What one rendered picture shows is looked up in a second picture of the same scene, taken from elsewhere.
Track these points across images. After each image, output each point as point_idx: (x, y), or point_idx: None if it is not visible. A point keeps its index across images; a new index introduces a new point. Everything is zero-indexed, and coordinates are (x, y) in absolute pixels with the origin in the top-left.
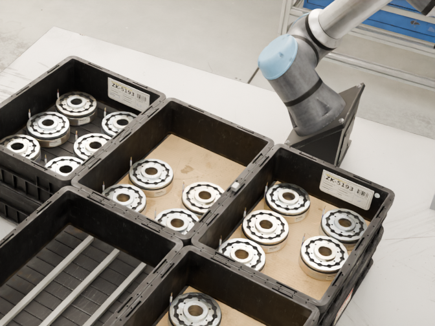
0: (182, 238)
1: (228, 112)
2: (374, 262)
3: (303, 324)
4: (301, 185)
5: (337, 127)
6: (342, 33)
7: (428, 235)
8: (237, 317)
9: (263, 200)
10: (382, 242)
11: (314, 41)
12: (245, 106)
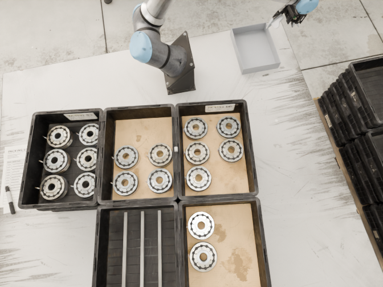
0: (174, 199)
1: (125, 75)
2: None
3: (250, 201)
4: (195, 113)
5: (191, 69)
6: (165, 13)
7: (249, 90)
8: (216, 209)
9: (183, 132)
10: None
11: (153, 26)
12: (130, 65)
